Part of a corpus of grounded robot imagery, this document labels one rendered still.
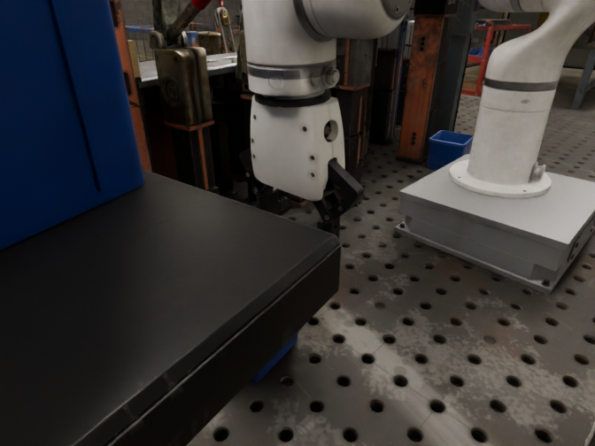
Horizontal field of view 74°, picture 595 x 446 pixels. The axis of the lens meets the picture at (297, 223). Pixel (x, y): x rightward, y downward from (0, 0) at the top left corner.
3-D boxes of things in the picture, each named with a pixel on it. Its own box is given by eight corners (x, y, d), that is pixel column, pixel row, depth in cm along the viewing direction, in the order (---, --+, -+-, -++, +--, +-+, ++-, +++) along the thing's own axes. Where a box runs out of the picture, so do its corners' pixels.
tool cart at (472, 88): (479, 98, 529) (497, 16, 482) (511, 105, 496) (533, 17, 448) (437, 106, 491) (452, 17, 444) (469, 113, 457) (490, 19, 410)
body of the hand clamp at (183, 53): (204, 226, 84) (180, 45, 67) (227, 236, 80) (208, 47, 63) (181, 238, 80) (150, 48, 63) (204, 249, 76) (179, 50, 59)
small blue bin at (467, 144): (435, 158, 121) (440, 129, 116) (468, 165, 116) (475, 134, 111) (422, 169, 113) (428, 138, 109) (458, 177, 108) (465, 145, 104)
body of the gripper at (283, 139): (358, 81, 38) (352, 188, 44) (280, 71, 44) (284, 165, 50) (307, 97, 33) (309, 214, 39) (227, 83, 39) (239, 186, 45)
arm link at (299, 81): (357, 57, 38) (356, 90, 39) (288, 50, 43) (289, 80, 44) (299, 72, 32) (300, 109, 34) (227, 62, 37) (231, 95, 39)
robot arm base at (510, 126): (557, 173, 84) (585, 81, 75) (541, 207, 70) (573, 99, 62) (464, 157, 94) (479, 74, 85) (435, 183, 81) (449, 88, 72)
